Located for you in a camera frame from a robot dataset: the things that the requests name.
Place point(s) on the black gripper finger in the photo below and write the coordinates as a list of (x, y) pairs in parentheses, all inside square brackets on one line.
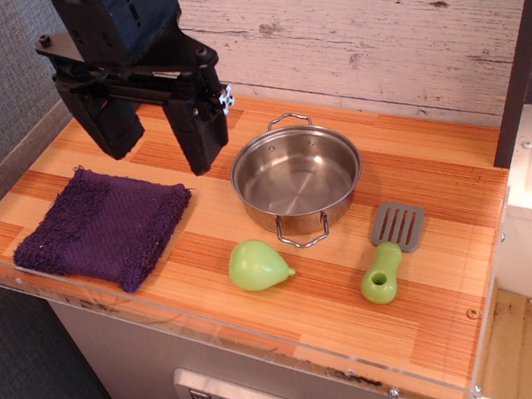
[(111, 123), (200, 128)]

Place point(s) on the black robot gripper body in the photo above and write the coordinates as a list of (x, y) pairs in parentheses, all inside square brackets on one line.
[(149, 73)]

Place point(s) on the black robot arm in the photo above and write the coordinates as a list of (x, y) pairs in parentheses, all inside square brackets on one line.
[(127, 22)]

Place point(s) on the purple folded towel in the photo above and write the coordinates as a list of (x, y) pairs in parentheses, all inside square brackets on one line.
[(105, 227)]

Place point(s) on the stainless steel pot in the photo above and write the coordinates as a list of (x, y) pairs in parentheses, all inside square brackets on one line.
[(297, 178)]

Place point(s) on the clear acrylic edge guard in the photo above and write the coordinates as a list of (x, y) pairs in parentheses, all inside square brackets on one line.
[(426, 343)]

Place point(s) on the grey green toy spatula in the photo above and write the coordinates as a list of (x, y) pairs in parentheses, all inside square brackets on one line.
[(397, 230)]

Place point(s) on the grey toy fridge cabinet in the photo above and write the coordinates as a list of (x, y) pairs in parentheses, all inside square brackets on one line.
[(134, 361)]

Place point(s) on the dark vertical post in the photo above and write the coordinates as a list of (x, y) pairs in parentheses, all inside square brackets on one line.
[(516, 92)]

